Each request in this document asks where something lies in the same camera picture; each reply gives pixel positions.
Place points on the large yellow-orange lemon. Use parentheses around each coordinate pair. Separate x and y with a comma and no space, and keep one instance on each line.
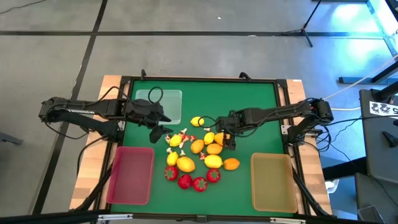
(185,164)

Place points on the yellow plastic basket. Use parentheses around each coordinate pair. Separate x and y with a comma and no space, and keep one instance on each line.
(273,183)

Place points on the grey chair base leg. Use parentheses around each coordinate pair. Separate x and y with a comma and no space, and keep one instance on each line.
(9,138)

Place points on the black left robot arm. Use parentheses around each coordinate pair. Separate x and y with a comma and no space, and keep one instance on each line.
(102,107)

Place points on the black aluminium table frame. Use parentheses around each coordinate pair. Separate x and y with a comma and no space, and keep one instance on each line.
(202,78)

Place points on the grey plastic bin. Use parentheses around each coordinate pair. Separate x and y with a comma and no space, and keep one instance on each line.
(370,216)

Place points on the white printed marker tag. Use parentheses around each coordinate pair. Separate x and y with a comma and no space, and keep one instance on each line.
(382,109)

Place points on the green table mat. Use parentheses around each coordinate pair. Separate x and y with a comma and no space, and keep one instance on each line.
(217,99)

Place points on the silver metal bracket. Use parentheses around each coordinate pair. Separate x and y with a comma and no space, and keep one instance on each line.
(115,217)
(287,221)

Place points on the small yellow lemon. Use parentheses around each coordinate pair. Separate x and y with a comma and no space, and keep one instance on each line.
(197,121)
(175,140)
(172,158)
(209,137)

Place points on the black stand base bar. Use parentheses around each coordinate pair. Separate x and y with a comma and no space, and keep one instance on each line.
(351,80)

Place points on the large yellow lemon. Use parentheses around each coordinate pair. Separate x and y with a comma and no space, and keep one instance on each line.
(213,161)

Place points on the red toy tomato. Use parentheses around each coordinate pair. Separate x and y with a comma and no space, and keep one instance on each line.
(213,175)
(171,173)
(185,181)
(200,184)

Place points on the orange citrus fruit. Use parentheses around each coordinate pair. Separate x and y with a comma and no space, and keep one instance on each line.
(214,148)
(197,146)
(219,139)
(231,164)

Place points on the grey side desk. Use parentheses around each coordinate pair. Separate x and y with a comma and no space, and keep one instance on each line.
(382,149)

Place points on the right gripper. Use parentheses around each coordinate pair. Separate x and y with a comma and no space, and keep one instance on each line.
(233,123)

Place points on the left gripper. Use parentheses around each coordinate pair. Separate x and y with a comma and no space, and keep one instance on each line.
(143,112)

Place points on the black tripod stand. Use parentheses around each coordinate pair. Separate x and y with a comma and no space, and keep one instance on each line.
(303,30)

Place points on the red plastic basket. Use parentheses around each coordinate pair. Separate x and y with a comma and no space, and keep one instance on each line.
(130,177)

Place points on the black frame brace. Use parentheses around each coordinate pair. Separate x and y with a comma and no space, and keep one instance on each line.
(308,194)
(99,186)

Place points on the clear plastic basket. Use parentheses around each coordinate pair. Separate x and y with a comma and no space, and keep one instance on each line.
(171,99)

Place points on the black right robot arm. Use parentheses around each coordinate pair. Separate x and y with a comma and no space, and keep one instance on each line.
(273,113)

